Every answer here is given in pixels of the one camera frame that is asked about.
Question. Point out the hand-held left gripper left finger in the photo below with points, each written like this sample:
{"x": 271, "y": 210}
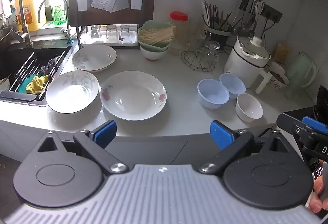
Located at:
{"x": 106, "y": 133}

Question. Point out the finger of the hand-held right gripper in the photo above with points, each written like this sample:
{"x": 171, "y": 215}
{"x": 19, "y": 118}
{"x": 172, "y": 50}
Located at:
{"x": 314, "y": 123}

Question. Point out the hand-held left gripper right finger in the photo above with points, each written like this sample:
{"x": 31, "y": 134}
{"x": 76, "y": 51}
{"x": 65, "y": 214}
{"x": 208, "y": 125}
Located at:
{"x": 221, "y": 134}

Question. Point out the large light blue bowl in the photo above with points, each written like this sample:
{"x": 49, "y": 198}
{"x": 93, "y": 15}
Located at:
{"x": 213, "y": 94}

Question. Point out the white plate with pink flowers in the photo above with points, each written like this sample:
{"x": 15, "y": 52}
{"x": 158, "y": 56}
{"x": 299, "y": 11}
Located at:
{"x": 133, "y": 97}

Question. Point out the white plate with grey leaves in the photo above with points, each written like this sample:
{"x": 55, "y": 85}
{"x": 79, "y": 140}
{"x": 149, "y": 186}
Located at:
{"x": 72, "y": 92}
{"x": 94, "y": 58}

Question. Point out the person's right hand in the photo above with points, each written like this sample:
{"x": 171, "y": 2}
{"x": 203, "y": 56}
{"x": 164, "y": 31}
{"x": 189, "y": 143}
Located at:
{"x": 315, "y": 204}

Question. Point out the black gas stove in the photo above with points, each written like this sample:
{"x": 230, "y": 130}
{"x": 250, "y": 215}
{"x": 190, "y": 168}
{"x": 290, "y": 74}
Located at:
{"x": 299, "y": 111}

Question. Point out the plain white bowl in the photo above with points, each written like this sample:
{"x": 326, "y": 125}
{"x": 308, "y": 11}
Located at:
{"x": 249, "y": 108}

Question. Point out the small light blue bowl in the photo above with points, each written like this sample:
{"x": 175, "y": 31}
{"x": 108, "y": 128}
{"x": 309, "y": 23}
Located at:
{"x": 232, "y": 83}

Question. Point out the green electric kettle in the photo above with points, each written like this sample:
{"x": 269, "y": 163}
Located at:
{"x": 299, "y": 70}

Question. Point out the floral ceramic mug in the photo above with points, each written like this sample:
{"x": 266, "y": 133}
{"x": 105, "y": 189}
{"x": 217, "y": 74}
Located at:
{"x": 279, "y": 78}

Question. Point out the white electric cooker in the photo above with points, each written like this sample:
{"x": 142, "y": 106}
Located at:
{"x": 243, "y": 64}

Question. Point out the small brown box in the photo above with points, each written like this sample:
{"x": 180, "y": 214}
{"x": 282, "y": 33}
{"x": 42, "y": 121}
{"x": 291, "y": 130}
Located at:
{"x": 281, "y": 51}

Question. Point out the upturned cut glass cup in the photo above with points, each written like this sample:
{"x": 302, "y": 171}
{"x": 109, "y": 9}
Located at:
{"x": 212, "y": 53}

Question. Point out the yellow cloth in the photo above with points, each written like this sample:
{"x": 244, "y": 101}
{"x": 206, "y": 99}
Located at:
{"x": 37, "y": 83}

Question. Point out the steel wool scrubber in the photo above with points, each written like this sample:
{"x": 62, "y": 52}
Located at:
{"x": 48, "y": 66}

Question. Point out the white bowl with red base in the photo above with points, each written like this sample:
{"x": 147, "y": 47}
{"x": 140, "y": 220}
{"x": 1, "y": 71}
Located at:
{"x": 153, "y": 54}

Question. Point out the white drip tray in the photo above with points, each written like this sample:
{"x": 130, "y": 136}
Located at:
{"x": 128, "y": 42}

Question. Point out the clear glass cup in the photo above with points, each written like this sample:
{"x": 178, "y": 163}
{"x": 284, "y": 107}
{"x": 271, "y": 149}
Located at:
{"x": 195, "y": 42}

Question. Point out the dark chopstick holder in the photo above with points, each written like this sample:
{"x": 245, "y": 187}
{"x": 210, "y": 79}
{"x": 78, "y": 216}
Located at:
{"x": 217, "y": 38}

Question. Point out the green colander bowl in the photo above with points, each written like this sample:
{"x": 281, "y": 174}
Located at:
{"x": 153, "y": 46}

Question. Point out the black dish rack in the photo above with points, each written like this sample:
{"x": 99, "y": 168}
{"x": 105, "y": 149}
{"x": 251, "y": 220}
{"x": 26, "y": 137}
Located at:
{"x": 76, "y": 37}

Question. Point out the drinking glass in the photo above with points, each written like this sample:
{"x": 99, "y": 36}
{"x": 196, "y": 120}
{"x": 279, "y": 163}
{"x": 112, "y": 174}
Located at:
{"x": 125, "y": 31}
{"x": 112, "y": 31}
{"x": 95, "y": 31}

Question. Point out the black sink drain rack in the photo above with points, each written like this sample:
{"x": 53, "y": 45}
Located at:
{"x": 28, "y": 65}

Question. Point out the bundle of dry noodles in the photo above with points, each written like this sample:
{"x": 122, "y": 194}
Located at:
{"x": 156, "y": 35}

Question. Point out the clear jar with red lid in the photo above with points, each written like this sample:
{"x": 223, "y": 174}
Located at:
{"x": 179, "y": 31}

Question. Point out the bunch of chopsticks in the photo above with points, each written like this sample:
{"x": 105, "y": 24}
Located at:
{"x": 215, "y": 17}

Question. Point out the black power strip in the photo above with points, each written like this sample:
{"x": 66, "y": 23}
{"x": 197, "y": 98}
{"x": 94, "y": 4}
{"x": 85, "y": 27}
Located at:
{"x": 273, "y": 13}

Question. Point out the black kitchen sink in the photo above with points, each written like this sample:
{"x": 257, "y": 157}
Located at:
{"x": 15, "y": 55}

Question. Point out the hanging kitchen utensils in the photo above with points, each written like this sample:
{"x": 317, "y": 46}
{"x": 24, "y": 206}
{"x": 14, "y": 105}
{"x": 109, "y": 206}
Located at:
{"x": 249, "y": 15}

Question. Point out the small curved steel faucet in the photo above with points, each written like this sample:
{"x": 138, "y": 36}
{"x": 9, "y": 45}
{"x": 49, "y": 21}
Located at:
{"x": 65, "y": 15}

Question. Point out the green bottle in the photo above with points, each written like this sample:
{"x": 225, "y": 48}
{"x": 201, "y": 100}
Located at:
{"x": 59, "y": 15}

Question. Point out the tall steel faucet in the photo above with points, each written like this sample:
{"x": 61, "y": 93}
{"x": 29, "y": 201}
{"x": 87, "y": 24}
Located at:
{"x": 21, "y": 21}

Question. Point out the yellow detergent bottle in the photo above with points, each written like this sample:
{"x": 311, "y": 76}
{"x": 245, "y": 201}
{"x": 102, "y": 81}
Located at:
{"x": 30, "y": 12}

